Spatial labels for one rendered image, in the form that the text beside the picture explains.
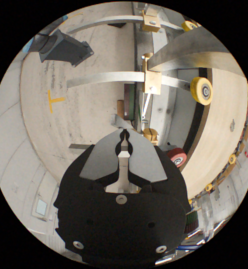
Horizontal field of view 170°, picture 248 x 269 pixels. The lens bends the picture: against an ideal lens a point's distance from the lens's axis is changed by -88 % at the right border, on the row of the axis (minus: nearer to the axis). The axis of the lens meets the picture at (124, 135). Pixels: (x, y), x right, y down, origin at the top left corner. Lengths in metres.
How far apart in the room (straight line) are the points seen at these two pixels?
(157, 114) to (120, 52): 0.88
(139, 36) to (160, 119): 0.47
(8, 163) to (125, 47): 3.10
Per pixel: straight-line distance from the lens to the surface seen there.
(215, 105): 0.34
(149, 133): 0.29
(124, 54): 1.15
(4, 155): 2.65
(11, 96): 2.70
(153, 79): 0.28
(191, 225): 0.20
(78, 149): 0.37
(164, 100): 0.52
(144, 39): 0.46
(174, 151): 0.33
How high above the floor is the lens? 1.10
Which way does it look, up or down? 57 degrees down
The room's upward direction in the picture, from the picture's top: 178 degrees counter-clockwise
